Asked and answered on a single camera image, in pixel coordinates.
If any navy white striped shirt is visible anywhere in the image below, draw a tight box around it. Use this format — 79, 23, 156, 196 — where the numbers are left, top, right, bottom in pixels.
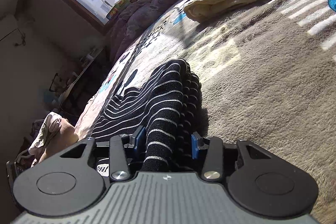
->
92, 59, 201, 172

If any stack of folded clothes left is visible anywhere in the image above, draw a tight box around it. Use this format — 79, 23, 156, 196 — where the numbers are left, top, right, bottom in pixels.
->
14, 112, 79, 167

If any Mickey Mouse fleece blanket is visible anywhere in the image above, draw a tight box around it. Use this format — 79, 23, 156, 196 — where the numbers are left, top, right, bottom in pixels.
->
75, 0, 335, 223

